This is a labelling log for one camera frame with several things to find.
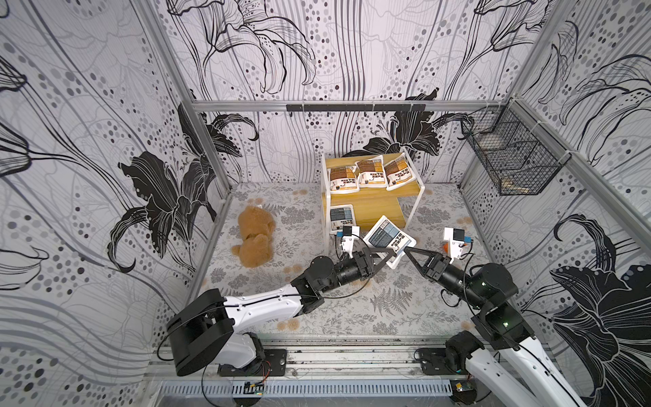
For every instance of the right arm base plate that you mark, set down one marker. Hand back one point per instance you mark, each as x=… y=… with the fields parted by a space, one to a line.
x=440 y=361

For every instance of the brown coffee bag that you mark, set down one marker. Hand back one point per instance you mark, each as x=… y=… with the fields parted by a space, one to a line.
x=343 y=180
x=398 y=173
x=371 y=173

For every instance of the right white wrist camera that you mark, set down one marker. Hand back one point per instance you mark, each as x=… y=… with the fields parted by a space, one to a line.
x=457 y=243

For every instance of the blue coffee bag top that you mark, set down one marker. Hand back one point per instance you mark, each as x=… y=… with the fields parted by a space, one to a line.
x=341 y=216

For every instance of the white wooden two-tier shelf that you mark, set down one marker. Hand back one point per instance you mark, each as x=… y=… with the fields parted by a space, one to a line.
x=370 y=204

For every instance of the blue coffee bag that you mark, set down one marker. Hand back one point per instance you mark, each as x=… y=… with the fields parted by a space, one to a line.
x=341 y=216
x=386 y=235

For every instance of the black wall bar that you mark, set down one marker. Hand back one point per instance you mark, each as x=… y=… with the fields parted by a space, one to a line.
x=350 y=107

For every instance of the grey slotted cable duct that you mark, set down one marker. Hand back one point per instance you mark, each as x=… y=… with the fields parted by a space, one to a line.
x=312 y=388

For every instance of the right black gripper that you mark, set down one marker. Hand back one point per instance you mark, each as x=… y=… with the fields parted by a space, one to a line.
x=434 y=266

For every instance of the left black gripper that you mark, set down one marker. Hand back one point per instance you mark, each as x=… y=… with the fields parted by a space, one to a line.
x=363 y=268

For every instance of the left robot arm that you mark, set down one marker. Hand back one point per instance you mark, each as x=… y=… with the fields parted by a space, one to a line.
x=215 y=328

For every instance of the brown teddy bear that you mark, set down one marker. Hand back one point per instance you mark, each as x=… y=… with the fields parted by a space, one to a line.
x=256 y=227

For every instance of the black wire basket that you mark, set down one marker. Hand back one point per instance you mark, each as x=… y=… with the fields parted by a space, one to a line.
x=510 y=145

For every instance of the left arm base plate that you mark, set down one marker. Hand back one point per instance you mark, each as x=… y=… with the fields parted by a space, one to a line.
x=273 y=364

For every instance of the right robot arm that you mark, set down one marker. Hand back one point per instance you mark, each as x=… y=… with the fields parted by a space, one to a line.
x=504 y=353

